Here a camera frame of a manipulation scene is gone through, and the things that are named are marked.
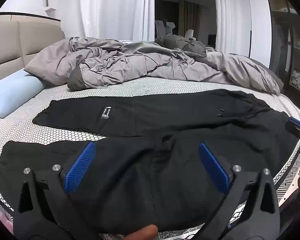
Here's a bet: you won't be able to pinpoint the person's left hand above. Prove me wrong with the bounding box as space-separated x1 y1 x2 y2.
124 224 158 240

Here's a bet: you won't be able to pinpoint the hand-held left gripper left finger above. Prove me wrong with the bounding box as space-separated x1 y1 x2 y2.
12 141 100 240

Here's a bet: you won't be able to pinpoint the white chair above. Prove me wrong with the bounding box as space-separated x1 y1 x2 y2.
185 29 197 41

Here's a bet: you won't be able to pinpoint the beige padded headboard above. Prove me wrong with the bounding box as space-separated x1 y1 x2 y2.
0 12 65 85

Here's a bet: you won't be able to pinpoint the light blue pillow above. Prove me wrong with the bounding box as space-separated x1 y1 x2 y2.
0 69 47 118

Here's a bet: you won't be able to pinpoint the dark grey cloth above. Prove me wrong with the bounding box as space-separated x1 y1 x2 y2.
155 34 208 57

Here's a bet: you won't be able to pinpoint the white patterned mattress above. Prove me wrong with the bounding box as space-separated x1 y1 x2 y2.
0 76 300 240

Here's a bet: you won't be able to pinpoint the white curtain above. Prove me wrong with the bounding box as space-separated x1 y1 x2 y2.
60 0 155 43
212 0 253 58

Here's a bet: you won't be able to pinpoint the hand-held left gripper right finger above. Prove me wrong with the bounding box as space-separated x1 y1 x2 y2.
198 142 282 240

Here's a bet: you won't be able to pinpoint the dark brown curtain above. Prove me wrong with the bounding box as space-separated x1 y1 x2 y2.
177 0 201 38

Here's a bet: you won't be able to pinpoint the grey duvet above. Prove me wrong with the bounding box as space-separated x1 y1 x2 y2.
24 36 284 95

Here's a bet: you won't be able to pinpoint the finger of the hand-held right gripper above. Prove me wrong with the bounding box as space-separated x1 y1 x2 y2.
285 116 300 145

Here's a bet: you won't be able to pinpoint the dark open wardrobe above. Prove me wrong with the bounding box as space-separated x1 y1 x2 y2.
265 0 300 110

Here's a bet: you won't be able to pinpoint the black pants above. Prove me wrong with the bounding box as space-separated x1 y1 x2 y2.
0 89 300 233

